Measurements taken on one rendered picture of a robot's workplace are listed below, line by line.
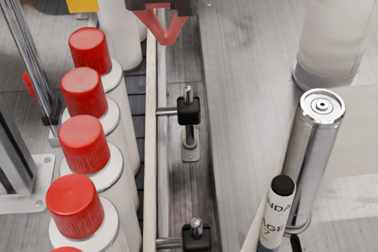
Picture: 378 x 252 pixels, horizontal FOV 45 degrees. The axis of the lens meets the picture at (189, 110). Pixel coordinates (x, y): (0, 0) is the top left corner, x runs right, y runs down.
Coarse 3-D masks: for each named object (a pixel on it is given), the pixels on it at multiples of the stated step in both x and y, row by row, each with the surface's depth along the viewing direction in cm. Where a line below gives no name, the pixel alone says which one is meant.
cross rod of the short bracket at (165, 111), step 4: (156, 108) 58; (160, 108) 57; (164, 108) 57; (168, 108) 57; (172, 108) 57; (176, 108) 57; (156, 112) 57; (160, 112) 57; (164, 112) 57; (168, 112) 57; (172, 112) 57; (176, 112) 57; (156, 116) 58; (160, 116) 58
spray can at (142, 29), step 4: (140, 20) 67; (140, 24) 68; (144, 24) 68; (140, 28) 68; (144, 28) 69; (140, 32) 68; (144, 32) 69; (140, 36) 69; (144, 36) 70; (140, 40) 70; (144, 40) 70
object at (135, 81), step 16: (144, 48) 70; (144, 64) 67; (128, 80) 65; (144, 80) 65; (128, 96) 63; (144, 96) 63; (144, 112) 61; (144, 128) 59; (144, 144) 58; (144, 160) 56
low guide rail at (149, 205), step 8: (152, 40) 65; (152, 48) 64; (152, 56) 63; (152, 64) 62; (152, 72) 61; (152, 80) 60; (152, 88) 59; (152, 96) 58; (152, 104) 57; (152, 112) 56; (152, 120) 56; (152, 128) 55; (152, 136) 54; (152, 144) 53; (152, 152) 52; (152, 160) 52; (152, 168) 51; (144, 176) 51; (152, 176) 50; (144, 184) 50; (152, 184) 50; (144, 192) 49; (152, 192) 49; (144, 200) 48; (152, 200) 48; (144, 208) 48; (152, 208) 48; (144, 216) 47; (152, 216) 47; (144, 224) 47; (152, 224) 47; (144, 232) 46; (152, 232) 46; (144, 240) 46; (152, 240) 46; (144, 248) 45; (152, 248) 45
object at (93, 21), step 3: (90, 12) 62; (93, 12) 62; (96, 12) 62; (90, 15) 62; (93, 15) 62; (96, 15) 62; (90, 18) 62; (93, 18) 62; (96, 18) 62; (90, 21) 61; (93, 21) 61; (96, 21) 61; (90, 24) 61; (93, 24) 61; (96, 24) 61; (99, 24) 63; (96, 27) 60
